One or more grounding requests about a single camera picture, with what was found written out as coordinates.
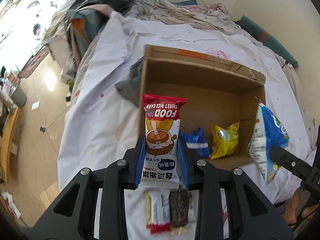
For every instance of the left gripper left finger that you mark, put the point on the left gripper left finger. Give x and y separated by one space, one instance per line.
136 162

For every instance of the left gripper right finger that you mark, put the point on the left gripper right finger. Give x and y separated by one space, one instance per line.
187 159

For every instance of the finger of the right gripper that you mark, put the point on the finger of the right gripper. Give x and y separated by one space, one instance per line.
290 162

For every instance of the dark chocolate bar packet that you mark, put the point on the dark chocolate bar packet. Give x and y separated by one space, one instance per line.
179 207

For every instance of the blue white snack bag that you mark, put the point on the blue white snack bag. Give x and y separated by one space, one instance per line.
268 132

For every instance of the white red wafer bar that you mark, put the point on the white red wafer bar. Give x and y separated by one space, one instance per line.
157 211

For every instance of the red white rice cake packet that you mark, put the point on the red white rice cake packet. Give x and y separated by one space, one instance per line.
162 128

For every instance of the dark blue snack packet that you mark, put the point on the dark blue snack packet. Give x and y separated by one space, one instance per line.
197 141

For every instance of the yellow snack bag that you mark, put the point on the yellow snack bag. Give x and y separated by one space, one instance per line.
225 140

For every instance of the white bed sheet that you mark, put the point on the white bed sheet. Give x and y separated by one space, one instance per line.
102 125

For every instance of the grey cloth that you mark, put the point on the grey cloth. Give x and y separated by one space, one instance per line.
129 88

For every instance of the brown cardboard box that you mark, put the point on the brown cardboard box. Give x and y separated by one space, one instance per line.
219 92

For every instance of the teal orange cushion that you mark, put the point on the teal orange cushion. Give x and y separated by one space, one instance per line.
266 39

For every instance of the wooden chair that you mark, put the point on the wooden chair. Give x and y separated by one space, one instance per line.
8 134

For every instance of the grey waste bin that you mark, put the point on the grey waste bin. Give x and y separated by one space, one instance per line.
18 96

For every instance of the patterned floor mat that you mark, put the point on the patterned floor mat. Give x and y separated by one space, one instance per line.
33 63

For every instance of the crumpled beige blanket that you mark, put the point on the crumpled beige blanket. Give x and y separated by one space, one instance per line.
214 16

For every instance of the white washing machine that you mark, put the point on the white washing machine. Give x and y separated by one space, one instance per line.
38 19

